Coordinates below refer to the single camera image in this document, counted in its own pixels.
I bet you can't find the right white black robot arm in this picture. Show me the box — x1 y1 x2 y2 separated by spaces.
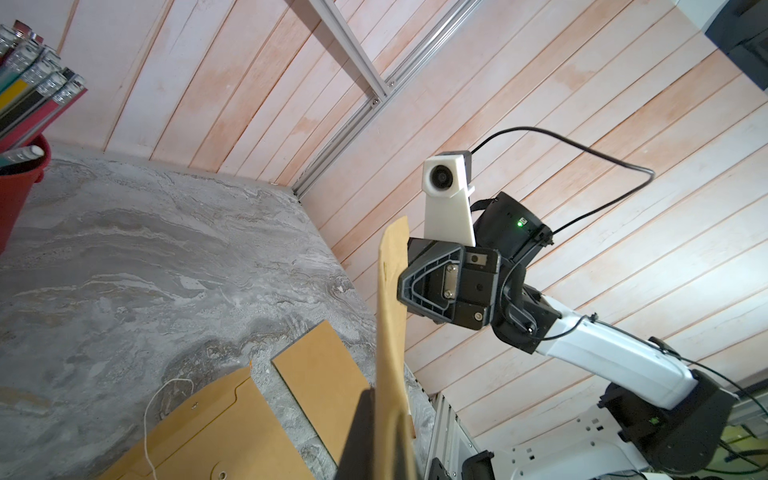
398 191 737 479

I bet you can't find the brown kraft file bag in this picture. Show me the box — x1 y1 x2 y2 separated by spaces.
273 321 375 465
101 367 313 479
372 216 418 479

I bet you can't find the red metal pen bucket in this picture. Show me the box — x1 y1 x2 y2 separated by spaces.
1 135 51 253

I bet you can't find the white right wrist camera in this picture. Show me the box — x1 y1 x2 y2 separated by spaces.
422 150 476 247

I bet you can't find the bundle of pens and pencils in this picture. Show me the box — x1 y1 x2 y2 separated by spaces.
1 21 87 176

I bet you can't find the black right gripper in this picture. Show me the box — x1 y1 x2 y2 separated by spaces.
397 192 562 354

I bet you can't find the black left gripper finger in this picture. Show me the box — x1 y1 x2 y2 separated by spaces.
334 387 375 480

